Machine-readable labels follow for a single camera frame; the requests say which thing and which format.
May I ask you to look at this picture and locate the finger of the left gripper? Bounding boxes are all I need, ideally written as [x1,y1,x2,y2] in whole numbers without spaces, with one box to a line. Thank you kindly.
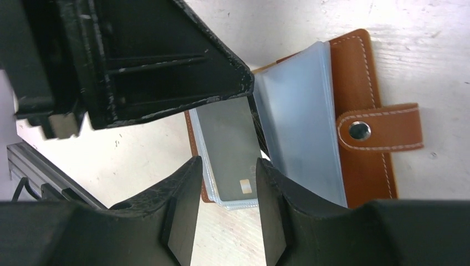
[1,1,254,139]

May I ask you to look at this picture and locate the brown leather card holder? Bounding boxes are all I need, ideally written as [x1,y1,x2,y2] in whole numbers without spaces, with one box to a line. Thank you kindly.
[184,29,423,209]

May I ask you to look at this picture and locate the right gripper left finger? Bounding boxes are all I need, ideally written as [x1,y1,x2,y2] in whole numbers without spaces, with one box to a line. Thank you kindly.
[1,156,202,265]

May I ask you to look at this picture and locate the aluminium frame rail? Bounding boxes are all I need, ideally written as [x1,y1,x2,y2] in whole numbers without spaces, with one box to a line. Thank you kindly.
[7,142,106,209]

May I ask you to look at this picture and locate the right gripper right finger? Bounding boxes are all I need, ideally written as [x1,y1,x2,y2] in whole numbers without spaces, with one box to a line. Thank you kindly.
[256,158,469,265]

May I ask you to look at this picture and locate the black VIP card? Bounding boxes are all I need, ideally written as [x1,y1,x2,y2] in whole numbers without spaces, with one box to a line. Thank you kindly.
[190,98,261,205]

